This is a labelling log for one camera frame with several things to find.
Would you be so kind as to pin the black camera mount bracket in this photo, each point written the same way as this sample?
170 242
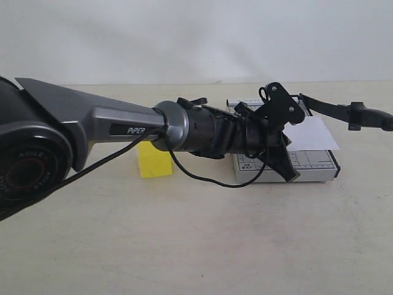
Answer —
279 107

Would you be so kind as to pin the black cutter blade arm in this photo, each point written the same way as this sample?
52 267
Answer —
356 114

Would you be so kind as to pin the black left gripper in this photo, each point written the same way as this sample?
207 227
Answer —
262 138

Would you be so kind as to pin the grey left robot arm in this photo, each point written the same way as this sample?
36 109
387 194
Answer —
48 130

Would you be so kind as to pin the yellow foam cube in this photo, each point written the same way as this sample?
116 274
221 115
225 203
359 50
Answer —
152 162

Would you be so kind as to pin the grey paper cutter base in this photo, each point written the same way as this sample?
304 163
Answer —
313 166

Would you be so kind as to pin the white paper sheet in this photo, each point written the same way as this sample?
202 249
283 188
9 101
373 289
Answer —
310 135

